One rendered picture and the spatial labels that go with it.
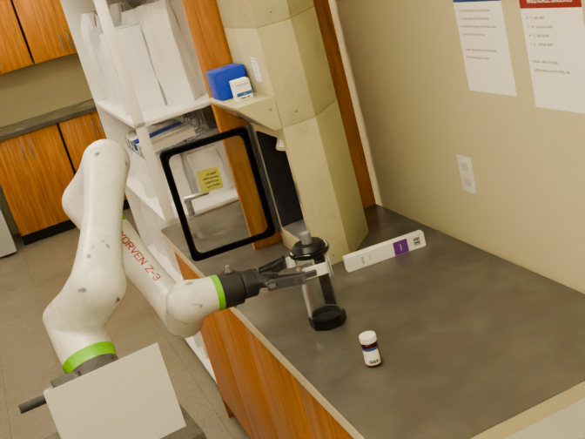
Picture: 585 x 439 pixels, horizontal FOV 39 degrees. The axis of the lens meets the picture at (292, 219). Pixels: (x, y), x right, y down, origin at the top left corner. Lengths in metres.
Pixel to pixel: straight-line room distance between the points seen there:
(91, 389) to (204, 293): 0.37
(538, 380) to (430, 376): 0.24
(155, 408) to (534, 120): 1.14
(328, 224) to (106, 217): 0.82
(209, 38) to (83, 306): 1.16
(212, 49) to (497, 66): 1.00
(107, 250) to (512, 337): 0.97
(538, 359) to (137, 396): 0.90
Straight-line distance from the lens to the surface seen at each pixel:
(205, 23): 2.76
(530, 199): 2.26
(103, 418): 1.94
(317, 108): 2.53
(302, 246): 2.16
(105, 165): 2.15
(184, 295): 2.06
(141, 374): 1.93
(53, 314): 2.03
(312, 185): 2.53
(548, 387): 1.83
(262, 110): 2.44
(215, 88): 2.62
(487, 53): 2.21
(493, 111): 2.27
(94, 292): 1.90
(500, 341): 2.02
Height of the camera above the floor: 1.94
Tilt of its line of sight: 19 degrees down
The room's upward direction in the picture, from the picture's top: 15 degrees counter-clockwise
